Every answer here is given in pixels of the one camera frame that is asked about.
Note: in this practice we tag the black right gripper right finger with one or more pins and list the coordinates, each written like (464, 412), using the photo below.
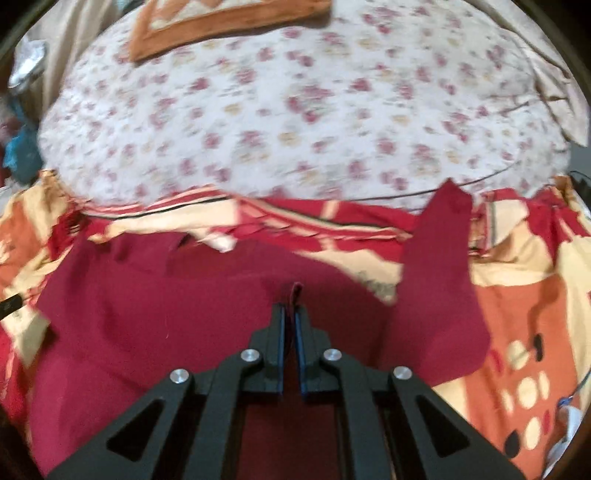
(390, 424)

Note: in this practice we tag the blue plastic bag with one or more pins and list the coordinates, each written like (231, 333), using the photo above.
(22, 157)

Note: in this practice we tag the dark red garment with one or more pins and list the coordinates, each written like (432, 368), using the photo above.
(391, 288)

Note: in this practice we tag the beige curtain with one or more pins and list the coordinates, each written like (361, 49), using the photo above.
(68, 28)

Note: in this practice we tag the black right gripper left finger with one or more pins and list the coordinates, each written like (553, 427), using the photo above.
(189, 425)

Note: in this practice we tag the white floral quilt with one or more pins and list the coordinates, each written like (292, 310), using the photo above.
(381, 104)

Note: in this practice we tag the brown diamond pattern cushion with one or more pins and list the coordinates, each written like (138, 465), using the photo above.
(163, 25)

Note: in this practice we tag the orange red patterned blanket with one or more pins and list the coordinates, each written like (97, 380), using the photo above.
(529, 263)

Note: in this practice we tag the beige crumpled sheet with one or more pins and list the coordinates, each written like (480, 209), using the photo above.
(560, 89)

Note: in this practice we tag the silver foil bag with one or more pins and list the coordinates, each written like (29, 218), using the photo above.
(29, 64)

